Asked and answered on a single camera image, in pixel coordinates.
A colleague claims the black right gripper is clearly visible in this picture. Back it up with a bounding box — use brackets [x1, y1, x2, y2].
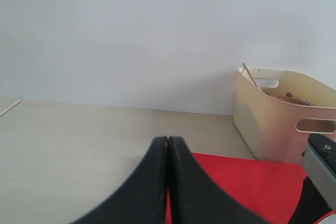
[288, 177, 334, 224]

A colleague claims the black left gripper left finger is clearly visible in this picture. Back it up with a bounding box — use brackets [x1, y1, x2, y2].
[74, 136, 168, 224]

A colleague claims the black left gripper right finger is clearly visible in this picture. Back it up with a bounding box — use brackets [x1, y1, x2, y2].
[168, 136, 268, 223]

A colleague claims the red tablecloth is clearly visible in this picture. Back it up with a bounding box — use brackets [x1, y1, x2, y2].
[165, 152, 308, 224]

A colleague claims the brown wooden plate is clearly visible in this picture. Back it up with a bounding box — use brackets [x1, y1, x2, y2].
[271, 95, 310, 106]

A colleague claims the wooden chopstick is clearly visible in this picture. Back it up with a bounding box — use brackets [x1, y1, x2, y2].
[243, 63, 261, 90]

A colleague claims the cream plastic bin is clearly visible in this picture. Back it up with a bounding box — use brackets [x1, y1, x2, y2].
[233, 68, 335, 163]

